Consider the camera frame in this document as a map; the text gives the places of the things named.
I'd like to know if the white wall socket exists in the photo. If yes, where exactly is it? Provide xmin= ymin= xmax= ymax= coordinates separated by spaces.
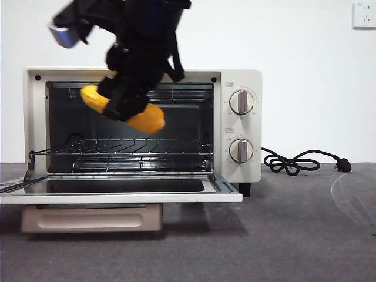
xmin=352 ymin=2 xmax=376 ymax=29

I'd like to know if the cream oven knob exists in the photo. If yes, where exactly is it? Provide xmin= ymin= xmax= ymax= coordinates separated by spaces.
xmin=229 ymin=138 xmax=254 ymax=163
xmin=229 ymin=89 xmax=255 ymax=116

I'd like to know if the dark sleeved arm cable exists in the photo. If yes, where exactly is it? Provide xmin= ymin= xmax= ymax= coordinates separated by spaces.
xmin=164 ymin=17 xmax=186 ymax=83

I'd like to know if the yellow corn cob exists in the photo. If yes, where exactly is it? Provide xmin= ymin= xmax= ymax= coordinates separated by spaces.
xmin=79 ymin=85 xmax=166 ymax=135

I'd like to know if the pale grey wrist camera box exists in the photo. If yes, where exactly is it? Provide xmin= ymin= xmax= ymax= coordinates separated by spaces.
xmin=48 ymin=23 xmax=80 ymax=48

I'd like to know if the glass oven door with handle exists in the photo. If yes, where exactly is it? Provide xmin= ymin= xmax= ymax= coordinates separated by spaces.
xmin=0 ymin=172 xmax=244 ymax=234

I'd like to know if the black power cable with plug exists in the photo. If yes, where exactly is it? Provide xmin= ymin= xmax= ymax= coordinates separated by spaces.
xmin=261 ymin=147 xmax=353 ymax=176

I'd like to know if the cream Toshiba toaster oven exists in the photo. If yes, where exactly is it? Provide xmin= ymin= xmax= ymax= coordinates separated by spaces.
xmin=23 ymin=66 xmax=263 ymax=198

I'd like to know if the metal wire oven rack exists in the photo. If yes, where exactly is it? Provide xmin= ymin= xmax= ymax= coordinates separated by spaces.
xmin=29 ymin=137 xmax=214 ymax=156

